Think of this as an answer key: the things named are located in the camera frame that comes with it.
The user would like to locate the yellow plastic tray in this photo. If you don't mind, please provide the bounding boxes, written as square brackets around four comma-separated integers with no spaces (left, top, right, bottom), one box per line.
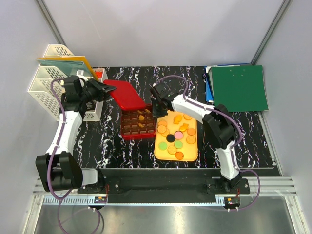
[154,110,198,162]

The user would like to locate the yellow folder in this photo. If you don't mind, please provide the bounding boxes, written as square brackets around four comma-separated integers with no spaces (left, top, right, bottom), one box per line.
[37,56,98,80]

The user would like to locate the green macaron cookie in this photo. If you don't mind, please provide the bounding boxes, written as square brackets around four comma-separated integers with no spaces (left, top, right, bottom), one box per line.
[174,140,183,149]
[158,142,167,151]

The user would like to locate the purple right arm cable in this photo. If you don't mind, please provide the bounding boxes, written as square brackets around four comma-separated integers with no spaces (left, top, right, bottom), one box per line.
[152,75,261,212]

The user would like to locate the orange leaf cookie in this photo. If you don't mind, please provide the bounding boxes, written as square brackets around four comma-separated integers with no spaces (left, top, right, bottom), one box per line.
[138,115,145,121]

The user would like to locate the green macaron cookie right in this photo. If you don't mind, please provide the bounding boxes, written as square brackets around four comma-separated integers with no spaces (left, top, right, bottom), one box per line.
[174,140,183,149]

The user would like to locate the white pen holder box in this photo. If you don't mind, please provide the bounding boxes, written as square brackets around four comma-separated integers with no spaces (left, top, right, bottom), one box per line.
[93,68,108,82]

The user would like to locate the red box lid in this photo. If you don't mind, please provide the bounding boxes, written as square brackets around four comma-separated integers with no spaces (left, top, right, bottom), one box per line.
[104,79,146,111]

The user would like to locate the black oreo cookie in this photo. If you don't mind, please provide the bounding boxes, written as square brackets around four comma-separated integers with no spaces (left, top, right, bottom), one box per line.
[166,134,176,143]

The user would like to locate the green macaron cookie left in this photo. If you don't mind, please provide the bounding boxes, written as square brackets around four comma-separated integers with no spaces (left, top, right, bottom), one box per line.
[158,142,167,151]

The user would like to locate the green folder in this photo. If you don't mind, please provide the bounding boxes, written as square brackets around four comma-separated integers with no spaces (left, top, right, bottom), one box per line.
[208,65,269,112]

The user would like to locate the pink macaron cookie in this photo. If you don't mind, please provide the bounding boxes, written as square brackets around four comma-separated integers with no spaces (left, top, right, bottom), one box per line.
[174,131,184,140]

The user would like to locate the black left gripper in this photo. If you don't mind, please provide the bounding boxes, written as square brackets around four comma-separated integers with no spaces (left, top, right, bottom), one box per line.
[79,78,116,103]

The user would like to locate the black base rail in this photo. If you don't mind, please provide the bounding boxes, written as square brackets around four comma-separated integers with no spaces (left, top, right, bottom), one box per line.
[78,168,251,205]

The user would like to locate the blue binder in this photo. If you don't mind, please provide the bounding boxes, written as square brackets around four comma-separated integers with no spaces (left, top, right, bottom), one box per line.
[204,63,251,104]

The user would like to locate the round cookie top right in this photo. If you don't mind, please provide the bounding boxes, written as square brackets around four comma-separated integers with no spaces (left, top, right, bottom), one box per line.
[183,114,192,120]

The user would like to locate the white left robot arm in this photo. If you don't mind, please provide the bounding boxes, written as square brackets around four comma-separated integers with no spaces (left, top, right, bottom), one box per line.
[35,76,116,196]

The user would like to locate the teal folder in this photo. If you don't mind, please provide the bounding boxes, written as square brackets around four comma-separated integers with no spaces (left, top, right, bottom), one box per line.
[39,59,93,77]

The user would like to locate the red cookie box with tray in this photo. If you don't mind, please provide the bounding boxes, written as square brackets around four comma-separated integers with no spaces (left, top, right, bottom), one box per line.
[120,104,156,140]

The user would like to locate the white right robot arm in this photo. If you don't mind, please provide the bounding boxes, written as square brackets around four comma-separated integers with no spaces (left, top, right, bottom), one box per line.
[150,83,240,193]

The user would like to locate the white mesh file organizer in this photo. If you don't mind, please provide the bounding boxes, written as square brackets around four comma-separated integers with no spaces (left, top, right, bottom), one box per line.
[28,44,92,121]

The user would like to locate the metal tongs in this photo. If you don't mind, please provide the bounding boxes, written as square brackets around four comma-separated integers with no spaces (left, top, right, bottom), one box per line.
[202,132,211,151]

